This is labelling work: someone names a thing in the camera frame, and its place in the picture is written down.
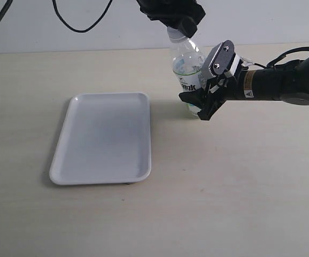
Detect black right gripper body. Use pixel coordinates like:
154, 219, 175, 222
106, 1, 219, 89
204, 68, 244, 107

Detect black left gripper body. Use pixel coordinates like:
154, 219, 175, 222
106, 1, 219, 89
137, 0, 205, 28

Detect white bottle cap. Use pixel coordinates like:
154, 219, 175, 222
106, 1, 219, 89
167, 27, 189, 43

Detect clear plastic water bottle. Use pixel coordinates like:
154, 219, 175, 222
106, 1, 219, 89
170, 39, 207, 118

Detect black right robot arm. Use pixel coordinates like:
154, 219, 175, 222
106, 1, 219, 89
179, 40, 309, 120

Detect white rectangular plastic tray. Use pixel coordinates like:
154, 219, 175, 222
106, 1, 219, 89
49, 92, 151, 186

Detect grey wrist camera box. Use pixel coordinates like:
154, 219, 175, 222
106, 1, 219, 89
202, 40, 241, 80

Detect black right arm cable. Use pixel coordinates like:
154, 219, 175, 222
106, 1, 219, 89
241, 47, 309, 69

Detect black looping cable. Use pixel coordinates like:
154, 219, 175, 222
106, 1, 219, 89
52, 0, 114, 34

